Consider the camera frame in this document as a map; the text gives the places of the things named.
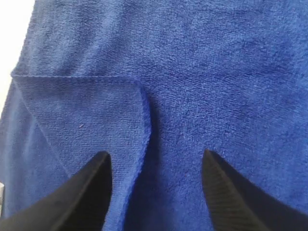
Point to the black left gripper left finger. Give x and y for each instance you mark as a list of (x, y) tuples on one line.
[(80, 204)]

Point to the blue microfiber towel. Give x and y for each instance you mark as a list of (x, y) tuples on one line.
[(155, 83)]

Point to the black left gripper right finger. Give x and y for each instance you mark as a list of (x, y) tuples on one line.
[(236, 204)]

